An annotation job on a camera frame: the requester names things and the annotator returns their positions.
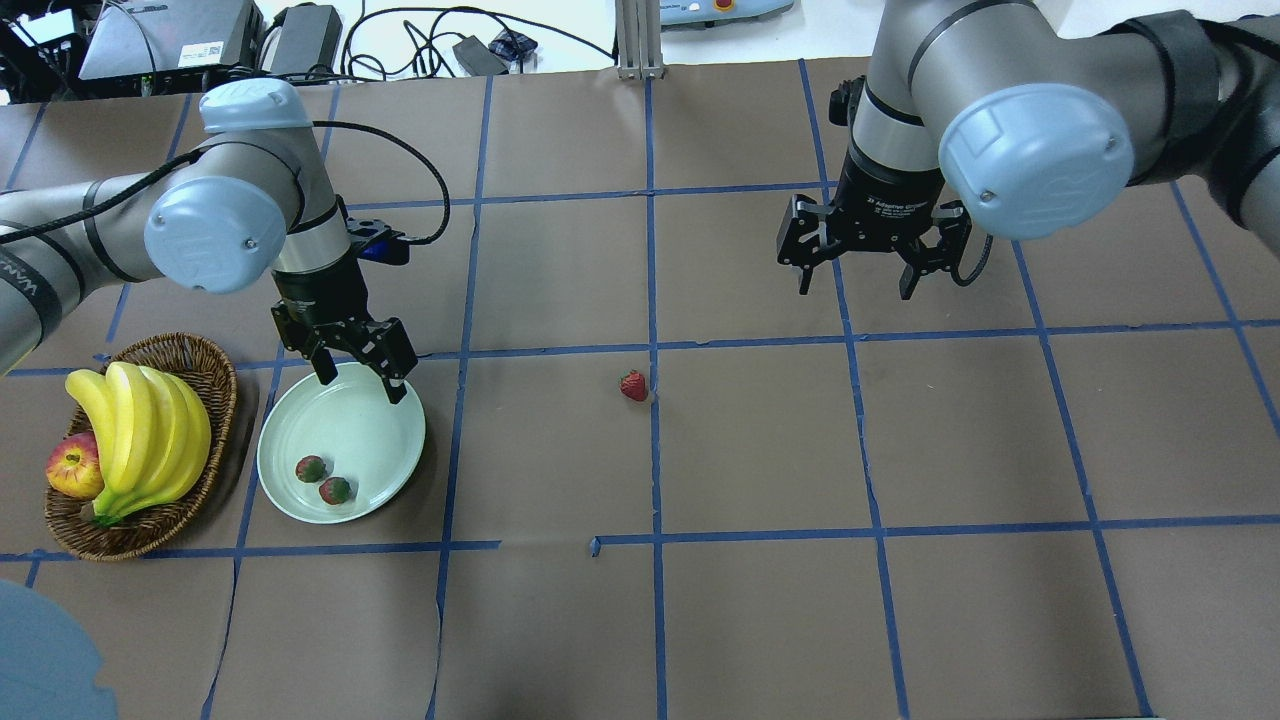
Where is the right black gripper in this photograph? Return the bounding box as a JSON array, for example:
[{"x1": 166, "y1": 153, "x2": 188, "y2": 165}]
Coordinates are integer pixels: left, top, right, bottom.
[{"x1": 777, "y1": 150, "x2": 993, "y2": 301}]

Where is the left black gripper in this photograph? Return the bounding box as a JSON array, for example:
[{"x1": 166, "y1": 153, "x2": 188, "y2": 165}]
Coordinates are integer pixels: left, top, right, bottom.
[{"x1": 271, "y1": 255, "x2": 419, "y2": 405}]

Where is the strawberry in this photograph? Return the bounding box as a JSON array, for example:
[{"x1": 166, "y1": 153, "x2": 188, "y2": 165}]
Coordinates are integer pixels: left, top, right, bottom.
[
  {"x1": 294, "y1": 455, "x2": 328, "y2": 484},
  {"x1": 618, "y1": 369, "x2": 650, "y2": 404},
  {"x1": 317, "y1": 477, "x2": 355, "y2": 506}
]

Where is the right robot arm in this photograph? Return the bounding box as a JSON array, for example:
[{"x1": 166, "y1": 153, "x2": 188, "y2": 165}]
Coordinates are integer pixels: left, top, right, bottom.
[{"x1": 776, "y1": 1, "x2": 1279, "y2": 299}]

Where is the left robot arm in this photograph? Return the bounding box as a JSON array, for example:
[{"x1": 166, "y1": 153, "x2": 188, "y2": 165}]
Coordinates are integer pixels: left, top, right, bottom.
[{"x1": 3, "y1": 78, "x2": 417, "y2": 404}]

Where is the light green plate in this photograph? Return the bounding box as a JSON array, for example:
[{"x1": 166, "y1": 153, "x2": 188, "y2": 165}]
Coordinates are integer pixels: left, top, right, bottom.
[{"x1": 255, "y1": 363, "x2": 428, "y2": 524}]

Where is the wicker basket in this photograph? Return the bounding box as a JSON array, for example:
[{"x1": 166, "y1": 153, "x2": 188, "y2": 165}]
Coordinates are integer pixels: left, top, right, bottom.
[{"x1": 44, "y1": 332, "x2": 239, "y2": 561}]

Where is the yellow banana bunch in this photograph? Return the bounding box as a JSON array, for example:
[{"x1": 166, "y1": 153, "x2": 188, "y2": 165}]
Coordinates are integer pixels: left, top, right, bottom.
[{"x1": 64, "y1": 361, "x2": 212, "y2": 527}]

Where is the red apple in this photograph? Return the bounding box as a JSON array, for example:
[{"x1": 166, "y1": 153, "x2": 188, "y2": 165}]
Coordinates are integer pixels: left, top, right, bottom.
[{"x1": 45, "y1": 430, "x2": 105, "y2": 500}]

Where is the black power adapter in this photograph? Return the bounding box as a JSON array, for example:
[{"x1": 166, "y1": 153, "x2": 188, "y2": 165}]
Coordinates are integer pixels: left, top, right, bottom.
[{"x1": 452, "y1": 35, "x2": 509, "y2": 77}]

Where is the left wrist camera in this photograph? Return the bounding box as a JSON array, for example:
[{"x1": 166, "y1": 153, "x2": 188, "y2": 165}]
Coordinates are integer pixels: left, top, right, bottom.
[{"x1": 346, "y1": 218, "x2": 411, "y2": 266}]

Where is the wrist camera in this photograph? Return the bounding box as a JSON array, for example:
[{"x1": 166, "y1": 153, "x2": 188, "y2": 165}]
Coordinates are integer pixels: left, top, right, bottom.
[
  {"x1": 827, "y1": 76, "x2": 867, "y2": 129},
  {"x1": 346, "y1": 218, "x2": 411, "y2": 266}
]

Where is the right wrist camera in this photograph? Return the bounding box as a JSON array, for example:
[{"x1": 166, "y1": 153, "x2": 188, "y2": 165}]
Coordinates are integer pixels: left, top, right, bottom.
[{"x1": 827, "y1": 76, "x2": 867, "y2": 129}]

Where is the aluminium frame post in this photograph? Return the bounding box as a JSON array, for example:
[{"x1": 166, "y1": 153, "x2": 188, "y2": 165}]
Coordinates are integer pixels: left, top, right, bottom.
[{"x1": 614, "y1": 0, "x2": 667, "y2": 81}]

